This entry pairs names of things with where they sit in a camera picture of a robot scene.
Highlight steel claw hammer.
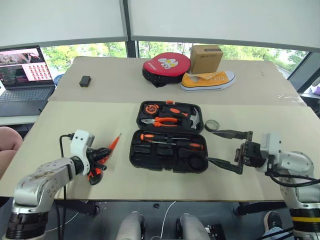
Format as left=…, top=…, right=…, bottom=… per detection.
left=181, top=107, right=202, bottom=130

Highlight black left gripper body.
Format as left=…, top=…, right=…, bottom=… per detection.
left=86, top=147, right=102, bottom=168

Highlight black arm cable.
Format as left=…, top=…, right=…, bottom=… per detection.
left=56, top=133, right=76, bottom=240
left=266, top=169, right=320, bottom=188

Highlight open grey laptop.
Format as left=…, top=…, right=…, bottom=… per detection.
left=0, top=44, right=56, bottom=118

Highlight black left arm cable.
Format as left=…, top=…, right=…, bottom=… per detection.
left=56, top=133, right=76, bottom=240

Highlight orange black tape measure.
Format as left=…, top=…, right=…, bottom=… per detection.
left=144, top=103, right=160, bottom=116

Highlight blue round object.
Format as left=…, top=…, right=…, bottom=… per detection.
left=53, top=73, right=65, bottom=86

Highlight small black box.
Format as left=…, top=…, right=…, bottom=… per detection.
left=78, top=75, right=92, bottom=88

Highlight red round padded target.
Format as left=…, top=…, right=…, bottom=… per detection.
left=141, top=52, right=192, bottom=88

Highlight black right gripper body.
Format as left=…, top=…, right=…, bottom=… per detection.
left=236, top=141, right=265, bottom=168

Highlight dark window mullion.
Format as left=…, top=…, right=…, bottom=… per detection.
left=122, top=0, right=140, bottom=60

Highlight black floor device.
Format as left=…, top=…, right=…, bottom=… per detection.
left=204, top=223, right=226, bottom=240

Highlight black table base beam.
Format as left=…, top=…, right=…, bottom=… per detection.
left=236, top=201, right=287, bottom=216
left=54, top=199, right=101, bottom=216

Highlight orange tester screwdriver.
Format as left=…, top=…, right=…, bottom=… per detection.
left=102, top=132, right=123, bottom=165

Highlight stubby orange black screwdriver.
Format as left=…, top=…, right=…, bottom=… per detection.
left=162, top=106, right=190, bottom=118

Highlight dark bystander shoe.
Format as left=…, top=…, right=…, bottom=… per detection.
left=263, top=211, right=283, bottom=232

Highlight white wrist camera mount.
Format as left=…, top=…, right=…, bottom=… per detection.
left=69, top=129, right=96, bottom=176
left=259, top=131, right=283, bottom=163

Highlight pink clothed person's knee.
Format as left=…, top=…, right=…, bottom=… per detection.
left=0, top=126, right=24, bottom=178

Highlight orange handled pliers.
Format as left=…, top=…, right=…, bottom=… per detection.
left=141, top=116, right=182, bottom=128

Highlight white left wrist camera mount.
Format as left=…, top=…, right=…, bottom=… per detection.
left=69, top=129, right=96, bottom=176

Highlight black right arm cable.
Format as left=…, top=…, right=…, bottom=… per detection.
left=266, top=169, right=320, bottom=188

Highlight long orange black screwdriver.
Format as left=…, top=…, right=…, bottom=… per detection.
left=139, top=133, right=186, bottom=142
left=149, top=140, right=203, bottom=150

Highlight black plastic tool case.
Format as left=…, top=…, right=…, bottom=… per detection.
left=129, top=100, right=210, bottom=174

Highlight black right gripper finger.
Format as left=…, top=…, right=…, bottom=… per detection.
left=207, top=157, right=245, bottom=175
left=212, top=129, right=253, bottom=144

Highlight white floor cable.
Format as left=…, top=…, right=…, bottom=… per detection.
left=159, top=200, right=177, bottom=240

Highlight dark tilted monitor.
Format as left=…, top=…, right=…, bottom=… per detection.
left=287, top=52, right=320, bottom=93

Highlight orange black utility knife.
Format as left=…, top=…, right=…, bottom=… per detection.
left=87, top=166, right=105, bottom=186

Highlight yellow canvas sneaker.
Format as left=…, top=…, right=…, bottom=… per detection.
left=180, top=70, right=237, bottom=92

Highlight grey rounded leg cover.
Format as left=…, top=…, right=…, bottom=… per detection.
left=115, top=211, right=146, bottom=240
left=176, top=213, right=211, bottom=240

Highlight white roller blind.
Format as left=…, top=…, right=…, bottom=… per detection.
left=0, top=0, right=128, bottom=48
left=127, top=0, right=320, bottom=53

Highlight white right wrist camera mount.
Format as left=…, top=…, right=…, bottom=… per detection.
left=259, top=131, right=283, bottom=163

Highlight brown cardboard box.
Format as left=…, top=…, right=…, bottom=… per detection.
left=189, top=44, right=224, bottom=75

